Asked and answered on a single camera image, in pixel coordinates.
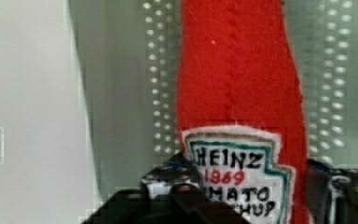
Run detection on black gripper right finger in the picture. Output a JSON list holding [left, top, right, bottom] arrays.
[[306, 159, 358, 224]]

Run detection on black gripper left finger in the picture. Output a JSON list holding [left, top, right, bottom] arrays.
[[81, 152, 249, 224]]

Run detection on red felt ketchup bottle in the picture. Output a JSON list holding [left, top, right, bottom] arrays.
[[176, 0, 310, 224]]

